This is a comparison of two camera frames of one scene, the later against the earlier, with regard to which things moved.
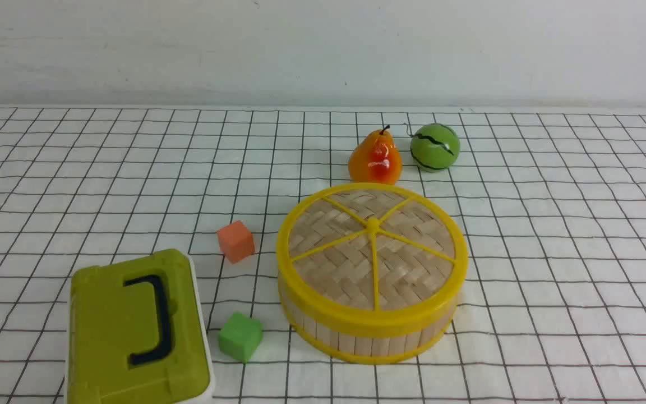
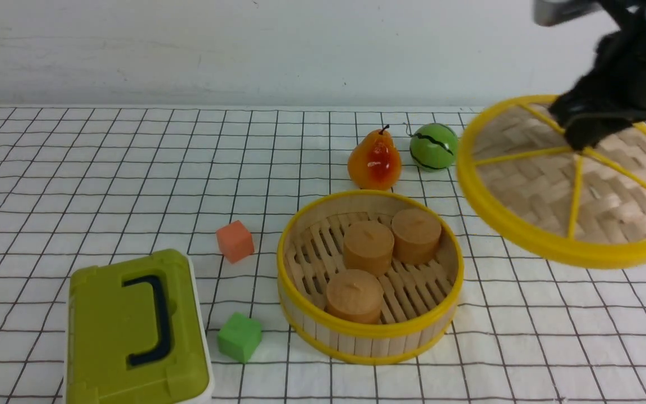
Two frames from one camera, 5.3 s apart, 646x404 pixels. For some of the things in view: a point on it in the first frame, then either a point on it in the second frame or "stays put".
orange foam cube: x=235 y=242 stays put
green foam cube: x=239 y=336 stays put
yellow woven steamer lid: x=372 y=256 -> x=617 y=204
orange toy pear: x=375 y=160 stays put
